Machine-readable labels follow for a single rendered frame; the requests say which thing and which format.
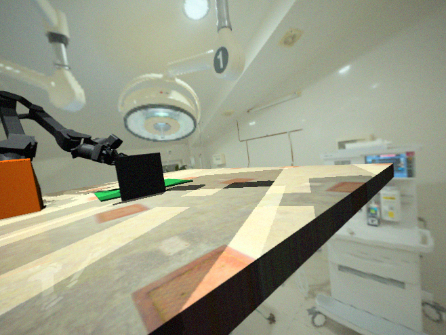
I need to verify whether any green circuit board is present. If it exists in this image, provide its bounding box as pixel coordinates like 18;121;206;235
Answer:
94;178;193;202

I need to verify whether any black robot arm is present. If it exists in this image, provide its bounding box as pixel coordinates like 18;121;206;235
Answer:
0;90;123;161

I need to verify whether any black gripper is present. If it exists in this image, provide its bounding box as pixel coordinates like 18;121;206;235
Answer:
89;144;127;166

